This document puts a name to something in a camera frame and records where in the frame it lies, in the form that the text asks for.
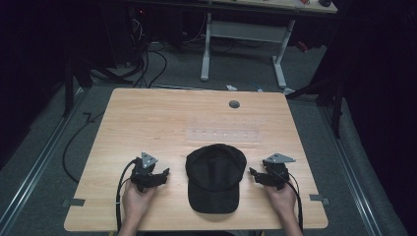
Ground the white metal desk frame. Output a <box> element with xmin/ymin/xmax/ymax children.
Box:
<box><xmin>200</xmin><ymin>12</ymin><xmax>297</xmax><ymax>90</ymax></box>

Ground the bundle of black cables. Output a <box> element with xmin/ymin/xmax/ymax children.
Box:
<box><xmin>129</xmin><ymin>18</ymin><xmax>169</xmax><ymax>89</ymax></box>

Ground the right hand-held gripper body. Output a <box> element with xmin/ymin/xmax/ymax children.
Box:
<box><xmin>261</xmin><ymin>152</ymin><xmax>297</xmax><ymax>192</ymax></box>

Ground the clear plastic strip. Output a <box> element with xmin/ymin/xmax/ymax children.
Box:
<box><xmin>184</xmin><ymin>127</ymin><xmax>263</xmax><ymax>144</ymax></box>

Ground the aluminium floor rail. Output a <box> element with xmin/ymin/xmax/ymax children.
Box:
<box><xmin>319</xmin><ymin>104</ymin><xmax>386</xmax><ymax>236</ymax></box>
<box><xmin>0</xmin><ymin>88</ymin><xmax>87</xmax><ymax>232</ymax></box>

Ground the grey tape piece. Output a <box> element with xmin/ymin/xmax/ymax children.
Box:
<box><xmin>309</xmin><ymin>193</ymin><xmax>330</xmax><ymax>207</ymax></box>
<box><xmin>61</xmin><ymin>198</ymin><xmax>87</xmax><ymax>208</ymax></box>

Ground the person's left hand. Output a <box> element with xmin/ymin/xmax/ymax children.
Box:
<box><xmin>121</xmin><ymin>179</ymin><xmax>159</xmax><ymax>218</ymax></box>

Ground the black floor cable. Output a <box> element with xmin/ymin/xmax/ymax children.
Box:
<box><xmin>61</xmin><ymin>110</ymin><xmax>106</xmax><ymax>185</ymax></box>

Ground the black baseball cap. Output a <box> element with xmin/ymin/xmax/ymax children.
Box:
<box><xmin>184</xmin><ymin>143</ymin><xmax>248</xmax><ymax>215</ymax></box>

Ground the person's right hand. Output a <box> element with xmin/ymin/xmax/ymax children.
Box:
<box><xmin>264</xmin><ymin>181</ymin><xmax>298</xmax><ymax>218</ymax></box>

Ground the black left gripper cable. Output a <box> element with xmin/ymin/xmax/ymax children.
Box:
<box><xmin>114</xmin><ymin>158</ymin><xmax>138</xmax><ymax>233</ymax></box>

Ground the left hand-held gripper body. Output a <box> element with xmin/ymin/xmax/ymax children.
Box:
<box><xmin>130</xmin><ymin>151</ymin><xmax>159</xmax><ymax>194</ymax></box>

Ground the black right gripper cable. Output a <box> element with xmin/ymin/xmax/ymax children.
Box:
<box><xmin>286</xmin><ymin>173</ymin><xmax>305</xmax><ymax>233</ymax></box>

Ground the black metal stand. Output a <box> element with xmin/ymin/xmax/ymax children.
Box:
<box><xmin>284</xmin><ymin>75</ymin><xmax>346</xmax><ymax>140</ymax></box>
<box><xmin>61</xmin><ymin>53</ymin><xmax>134</xmax><ymax>119</ymax></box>

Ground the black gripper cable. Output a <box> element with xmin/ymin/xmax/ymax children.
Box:
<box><xmin>114</xmin><ymin>158</ymin><xmax>138</xmax><ymax>233</ymax></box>
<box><xmin>286</xmin><ymin>173</ymin><xmax>305</xmax><ymax>233</ymax></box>

